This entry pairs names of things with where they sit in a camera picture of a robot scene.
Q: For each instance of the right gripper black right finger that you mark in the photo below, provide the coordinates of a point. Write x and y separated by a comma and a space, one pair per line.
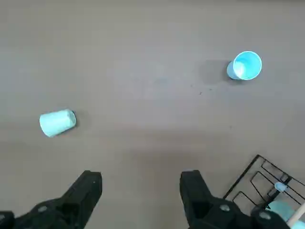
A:
202, 210

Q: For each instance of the light blue plastic cup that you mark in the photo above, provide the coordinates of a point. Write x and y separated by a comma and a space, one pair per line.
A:
247, 65

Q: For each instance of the pale green cup on rack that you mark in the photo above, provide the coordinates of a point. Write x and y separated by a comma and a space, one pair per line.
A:
282, 210

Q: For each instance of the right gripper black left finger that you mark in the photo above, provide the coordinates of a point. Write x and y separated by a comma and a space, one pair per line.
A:
71, 205

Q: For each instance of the pale green plastic cup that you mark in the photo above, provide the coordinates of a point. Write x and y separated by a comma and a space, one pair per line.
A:
56, 122

